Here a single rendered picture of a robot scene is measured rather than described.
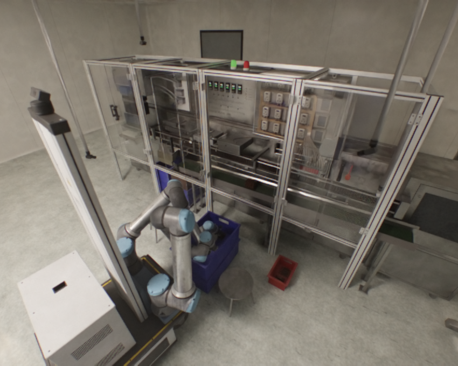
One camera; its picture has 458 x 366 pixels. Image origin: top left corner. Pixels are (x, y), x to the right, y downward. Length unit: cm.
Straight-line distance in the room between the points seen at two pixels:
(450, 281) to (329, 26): 410
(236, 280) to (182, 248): 93
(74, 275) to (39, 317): 25
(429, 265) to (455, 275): 19
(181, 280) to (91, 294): 49
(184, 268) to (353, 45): 448
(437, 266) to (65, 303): 272
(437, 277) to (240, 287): 171
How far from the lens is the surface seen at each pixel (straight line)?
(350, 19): 497
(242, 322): 223
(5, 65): 600
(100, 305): 151
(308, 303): 241
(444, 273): 268
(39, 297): 171
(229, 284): 210
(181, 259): 134
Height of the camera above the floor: 204
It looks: 34 degrees down
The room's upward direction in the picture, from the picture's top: straight up
